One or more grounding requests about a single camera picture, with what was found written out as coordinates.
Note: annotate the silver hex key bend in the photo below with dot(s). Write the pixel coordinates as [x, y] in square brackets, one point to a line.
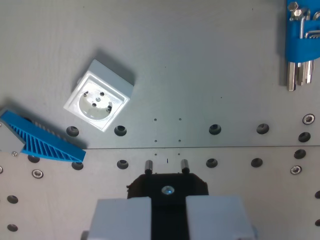
[316, 16]

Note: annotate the black two-pin power plug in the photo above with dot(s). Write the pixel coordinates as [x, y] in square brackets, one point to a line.
[168, 200]

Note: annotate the blue hex key holder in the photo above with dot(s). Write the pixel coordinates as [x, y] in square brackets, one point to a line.
[297, 45]

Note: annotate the silver socket head screw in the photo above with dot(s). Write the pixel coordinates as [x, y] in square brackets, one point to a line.
[295, 170]
[309, 119]
[37, 173]
[0, 169]

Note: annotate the largest silver hex key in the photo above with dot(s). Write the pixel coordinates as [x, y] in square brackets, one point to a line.
[292, 75]

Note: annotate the white wall socket box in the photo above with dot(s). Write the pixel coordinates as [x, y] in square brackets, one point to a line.
[100, 100]

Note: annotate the medium silver hex key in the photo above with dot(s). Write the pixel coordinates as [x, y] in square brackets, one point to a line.
[309, 72]

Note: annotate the blue ribbed flexible finger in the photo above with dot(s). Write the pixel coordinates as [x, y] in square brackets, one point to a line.
[47, 145]

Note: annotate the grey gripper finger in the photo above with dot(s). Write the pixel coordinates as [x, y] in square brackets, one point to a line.
[120, 220]
[215, 217]

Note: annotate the small silver hex key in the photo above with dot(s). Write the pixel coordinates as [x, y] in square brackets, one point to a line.
[312, 34]

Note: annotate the large silver hex key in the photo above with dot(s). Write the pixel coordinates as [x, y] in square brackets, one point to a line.
[301, 72]

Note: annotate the grey finger mount block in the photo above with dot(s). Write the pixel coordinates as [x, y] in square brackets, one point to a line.
[8, 140]

